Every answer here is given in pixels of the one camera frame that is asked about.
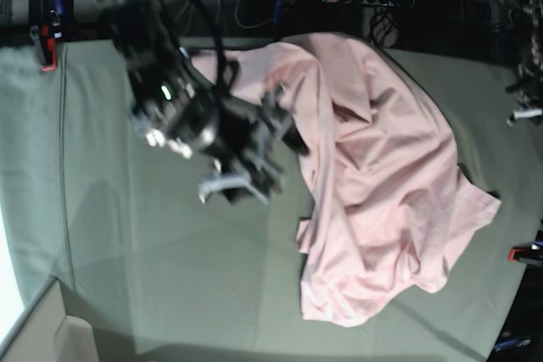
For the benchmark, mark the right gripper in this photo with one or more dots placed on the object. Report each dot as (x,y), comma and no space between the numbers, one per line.
(242,164)

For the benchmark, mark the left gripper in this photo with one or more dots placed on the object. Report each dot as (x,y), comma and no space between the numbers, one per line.
(527,91)

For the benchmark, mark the pink t-shirt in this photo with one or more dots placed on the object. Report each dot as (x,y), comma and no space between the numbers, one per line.
(392,209)

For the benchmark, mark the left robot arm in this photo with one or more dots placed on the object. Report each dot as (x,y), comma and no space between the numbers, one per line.
(522,19)

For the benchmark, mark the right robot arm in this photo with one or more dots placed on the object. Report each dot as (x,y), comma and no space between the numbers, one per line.
(175,106)

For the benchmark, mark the red black table clamp right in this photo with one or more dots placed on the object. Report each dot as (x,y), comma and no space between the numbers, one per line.
(530,254)

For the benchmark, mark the red black table clamp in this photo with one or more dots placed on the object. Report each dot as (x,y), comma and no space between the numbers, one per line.
(44,45)
(530,254)

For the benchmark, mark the green table cloth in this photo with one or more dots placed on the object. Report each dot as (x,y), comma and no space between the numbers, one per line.
(161,276)

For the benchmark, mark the red black table clamp left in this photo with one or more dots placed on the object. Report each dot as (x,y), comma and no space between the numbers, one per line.
(44,45)

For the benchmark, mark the beige cardboard box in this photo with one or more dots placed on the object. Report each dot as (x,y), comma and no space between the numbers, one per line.
(45,332)

